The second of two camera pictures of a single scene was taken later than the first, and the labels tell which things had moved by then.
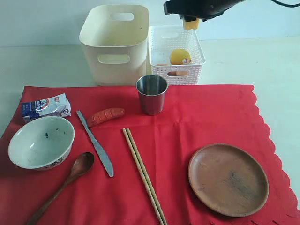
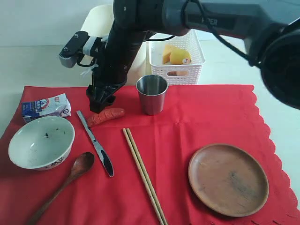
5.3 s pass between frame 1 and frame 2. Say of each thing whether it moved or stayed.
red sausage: stayed
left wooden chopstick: stayed
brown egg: stayed
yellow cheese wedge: moved
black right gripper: moved
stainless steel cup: stayed
